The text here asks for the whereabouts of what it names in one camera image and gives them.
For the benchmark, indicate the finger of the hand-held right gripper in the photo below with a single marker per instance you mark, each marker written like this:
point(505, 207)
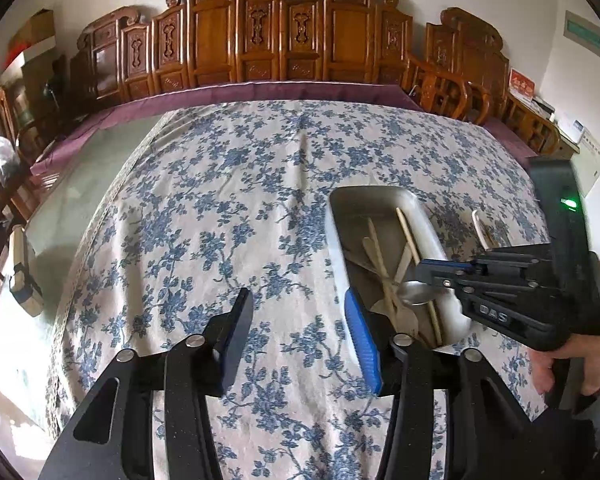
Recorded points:
point(445, 266)
point(480, 291)

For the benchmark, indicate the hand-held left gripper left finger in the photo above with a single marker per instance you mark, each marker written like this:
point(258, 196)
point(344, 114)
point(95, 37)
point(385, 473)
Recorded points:
point(234, 332)

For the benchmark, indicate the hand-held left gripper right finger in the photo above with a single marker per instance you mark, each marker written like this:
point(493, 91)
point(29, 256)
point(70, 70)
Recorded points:
point(362, 347)

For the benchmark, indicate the metal spoon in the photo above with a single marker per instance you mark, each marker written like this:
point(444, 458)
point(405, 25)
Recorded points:
point(420, 292)

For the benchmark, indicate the wooden chopstick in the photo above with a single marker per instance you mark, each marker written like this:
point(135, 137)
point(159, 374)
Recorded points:
point(407, 235)
point(382, 270)

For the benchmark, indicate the rectangular metal tin container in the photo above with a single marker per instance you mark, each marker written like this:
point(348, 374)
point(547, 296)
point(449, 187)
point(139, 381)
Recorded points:
point(380, 210)

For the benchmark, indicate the person's right hand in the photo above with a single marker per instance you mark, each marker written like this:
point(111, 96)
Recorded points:
point(595, 340)

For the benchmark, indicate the wooden side table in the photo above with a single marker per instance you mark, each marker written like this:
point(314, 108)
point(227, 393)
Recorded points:
point(565, 145)

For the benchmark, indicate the small white device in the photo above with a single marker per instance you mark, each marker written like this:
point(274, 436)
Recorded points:
point(570, 130)

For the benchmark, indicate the purple armchair cushion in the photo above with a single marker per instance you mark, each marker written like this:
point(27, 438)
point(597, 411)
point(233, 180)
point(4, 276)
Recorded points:
point(505, 135)

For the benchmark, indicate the blue floral tablecloth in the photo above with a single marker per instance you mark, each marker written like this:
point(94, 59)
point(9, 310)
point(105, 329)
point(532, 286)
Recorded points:
point(220, 210)

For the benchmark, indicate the red printed box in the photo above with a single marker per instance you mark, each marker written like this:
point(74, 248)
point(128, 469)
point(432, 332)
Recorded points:
point(521, 85)

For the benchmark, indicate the carved wooden armchair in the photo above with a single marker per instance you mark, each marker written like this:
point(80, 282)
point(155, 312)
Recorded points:
point(470, 60)

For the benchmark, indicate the small device on table edge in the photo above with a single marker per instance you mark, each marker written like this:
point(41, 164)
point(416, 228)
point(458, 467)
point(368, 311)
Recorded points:
point(24, 280)

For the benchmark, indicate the carved wooden sofa bench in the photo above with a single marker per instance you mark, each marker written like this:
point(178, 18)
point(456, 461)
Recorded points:
point(215, 35)

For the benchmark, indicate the brown cardboard box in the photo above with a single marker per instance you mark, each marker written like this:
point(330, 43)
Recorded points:
point(35, 30)

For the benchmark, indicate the white wall distribution box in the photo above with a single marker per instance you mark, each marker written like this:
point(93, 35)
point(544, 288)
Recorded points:
point(594, 160)

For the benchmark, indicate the grey wall panel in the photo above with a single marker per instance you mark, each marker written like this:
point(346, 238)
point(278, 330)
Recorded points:
point(585, 35)

